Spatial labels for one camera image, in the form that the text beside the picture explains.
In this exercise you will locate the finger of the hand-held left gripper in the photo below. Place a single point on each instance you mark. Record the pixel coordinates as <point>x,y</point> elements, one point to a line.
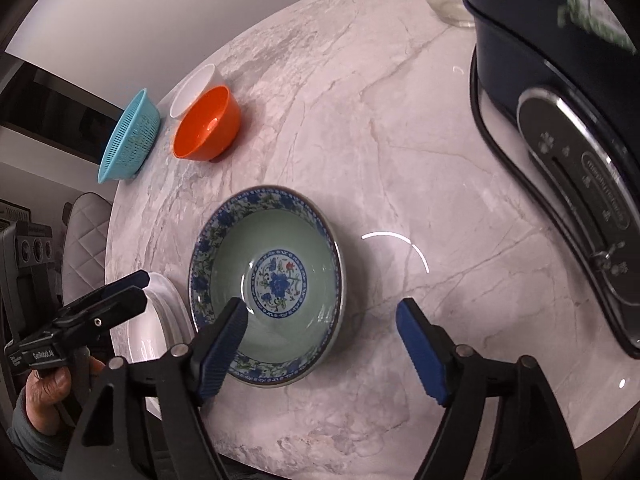
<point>120,310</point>
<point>110,290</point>

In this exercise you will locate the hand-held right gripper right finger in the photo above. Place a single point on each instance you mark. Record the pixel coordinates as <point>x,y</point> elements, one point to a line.
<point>422,355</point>

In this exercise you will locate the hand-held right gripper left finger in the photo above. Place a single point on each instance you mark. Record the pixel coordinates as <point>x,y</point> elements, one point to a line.
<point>222,350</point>

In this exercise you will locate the small white plate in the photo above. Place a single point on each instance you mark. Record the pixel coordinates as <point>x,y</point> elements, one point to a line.
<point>172,317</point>
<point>145,340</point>

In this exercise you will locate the large white plate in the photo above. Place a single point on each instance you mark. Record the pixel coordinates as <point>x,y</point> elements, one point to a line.
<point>186,327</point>

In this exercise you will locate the blue floral patterned bowl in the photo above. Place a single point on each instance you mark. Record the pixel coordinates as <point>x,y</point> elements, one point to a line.
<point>280,240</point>

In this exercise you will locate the orange bowl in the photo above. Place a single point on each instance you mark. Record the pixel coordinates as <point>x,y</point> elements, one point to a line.
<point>205,125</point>

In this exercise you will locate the white bowl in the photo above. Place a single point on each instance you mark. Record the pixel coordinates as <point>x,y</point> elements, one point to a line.
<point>192,92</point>

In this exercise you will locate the person's left forearm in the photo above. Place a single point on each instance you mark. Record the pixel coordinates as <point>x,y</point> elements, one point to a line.
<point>30,445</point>

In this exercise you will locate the person's left hand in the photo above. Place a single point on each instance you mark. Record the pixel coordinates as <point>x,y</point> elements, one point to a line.
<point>45,395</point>

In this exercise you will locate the light grey quilted chair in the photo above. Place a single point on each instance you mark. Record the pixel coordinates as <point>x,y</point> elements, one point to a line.
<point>85,240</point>

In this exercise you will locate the black device with round dials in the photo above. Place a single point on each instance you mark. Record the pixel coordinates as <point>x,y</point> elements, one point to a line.
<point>35,247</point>

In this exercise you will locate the teal plastic colander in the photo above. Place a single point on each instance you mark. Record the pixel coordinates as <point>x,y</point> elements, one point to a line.
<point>127,140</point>

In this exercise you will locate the dark blue kitchen appliance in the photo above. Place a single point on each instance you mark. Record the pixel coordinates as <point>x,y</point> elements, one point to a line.
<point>525,35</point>

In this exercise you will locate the white and green cloth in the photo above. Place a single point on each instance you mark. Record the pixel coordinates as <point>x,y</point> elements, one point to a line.
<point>595,5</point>

